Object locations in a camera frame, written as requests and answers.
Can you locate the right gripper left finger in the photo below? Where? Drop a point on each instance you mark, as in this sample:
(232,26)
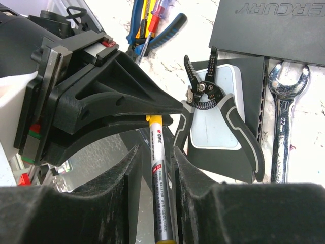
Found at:
(104,210)

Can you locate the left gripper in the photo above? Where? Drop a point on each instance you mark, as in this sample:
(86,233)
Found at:
(83,84)

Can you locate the black flat box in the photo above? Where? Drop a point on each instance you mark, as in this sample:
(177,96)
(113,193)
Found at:
(287,30)

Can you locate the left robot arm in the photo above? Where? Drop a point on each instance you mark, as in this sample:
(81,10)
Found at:
(20,36)

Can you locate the silver combination wrench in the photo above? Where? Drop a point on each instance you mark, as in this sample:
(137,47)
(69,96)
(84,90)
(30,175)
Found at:
(285,97)

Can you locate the blue red screwdriver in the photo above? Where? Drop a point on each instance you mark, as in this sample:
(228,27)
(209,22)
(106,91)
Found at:
(158,14)

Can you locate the yellow utility knife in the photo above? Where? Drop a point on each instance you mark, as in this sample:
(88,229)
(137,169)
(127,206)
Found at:
(146,16)

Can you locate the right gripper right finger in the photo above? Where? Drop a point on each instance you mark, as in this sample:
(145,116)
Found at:
(210,212)

